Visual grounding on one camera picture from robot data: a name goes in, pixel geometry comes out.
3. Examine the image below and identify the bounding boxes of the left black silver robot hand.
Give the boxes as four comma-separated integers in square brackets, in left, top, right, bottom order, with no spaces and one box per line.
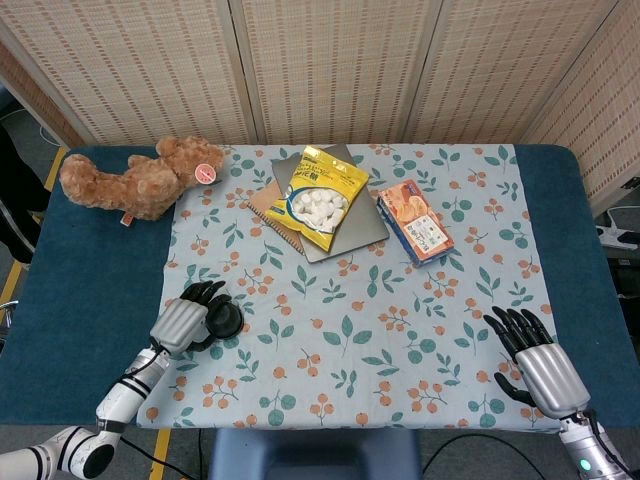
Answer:
[149,279,231,357]

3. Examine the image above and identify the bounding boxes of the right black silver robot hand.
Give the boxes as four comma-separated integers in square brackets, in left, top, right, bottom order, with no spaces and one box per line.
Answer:
[483,305,592,419]

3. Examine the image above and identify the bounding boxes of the black round object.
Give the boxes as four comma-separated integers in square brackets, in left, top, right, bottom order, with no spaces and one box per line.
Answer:
[206,294,245,342]

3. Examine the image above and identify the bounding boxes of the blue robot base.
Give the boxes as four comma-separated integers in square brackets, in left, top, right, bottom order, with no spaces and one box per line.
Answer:
[207,428,422,480]

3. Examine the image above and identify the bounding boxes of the dark blue table cover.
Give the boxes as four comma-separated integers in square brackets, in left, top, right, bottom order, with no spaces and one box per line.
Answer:
[0,144,640,432]

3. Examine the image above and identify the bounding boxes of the brown teddy bear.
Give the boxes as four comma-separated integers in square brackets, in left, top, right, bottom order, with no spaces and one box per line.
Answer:
[58,135,225,228]

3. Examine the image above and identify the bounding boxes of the brown spiral notebook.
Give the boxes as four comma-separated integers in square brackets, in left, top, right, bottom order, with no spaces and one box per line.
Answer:
[248,180,307,258]

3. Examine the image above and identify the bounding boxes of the floral light blue tablecloth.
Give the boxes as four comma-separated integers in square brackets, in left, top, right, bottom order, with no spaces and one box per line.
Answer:
[135,143,564,434]

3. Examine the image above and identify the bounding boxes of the white power strip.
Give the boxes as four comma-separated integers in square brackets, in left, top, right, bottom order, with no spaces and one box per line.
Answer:
[594,222,640,251]

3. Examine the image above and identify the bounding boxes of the yellow marshmallow bag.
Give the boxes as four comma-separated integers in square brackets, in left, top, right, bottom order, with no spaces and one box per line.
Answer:
[263,144,370,253]

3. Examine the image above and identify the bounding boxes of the orange blue biscuit box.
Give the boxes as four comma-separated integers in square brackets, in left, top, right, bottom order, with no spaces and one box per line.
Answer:
[375,179,456,269]

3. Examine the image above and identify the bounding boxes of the grey laptop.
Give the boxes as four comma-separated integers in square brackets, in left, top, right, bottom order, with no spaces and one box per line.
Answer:
[271,144,391,265]

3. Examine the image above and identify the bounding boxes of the woven folding screen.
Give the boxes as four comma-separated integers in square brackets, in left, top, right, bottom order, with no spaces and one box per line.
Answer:
[0,0,640,217]

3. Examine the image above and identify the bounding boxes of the black floor cable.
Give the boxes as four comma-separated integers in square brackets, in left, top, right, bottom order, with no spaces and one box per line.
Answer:
[119,433,216,480]
[422,431,547,480]

